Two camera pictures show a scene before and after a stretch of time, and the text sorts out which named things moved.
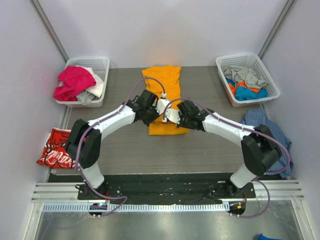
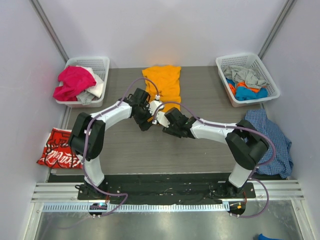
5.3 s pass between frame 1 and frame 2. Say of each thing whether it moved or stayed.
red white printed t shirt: stayed
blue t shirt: stayed
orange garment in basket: stayed
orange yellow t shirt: moved
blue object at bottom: stayed
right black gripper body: moved
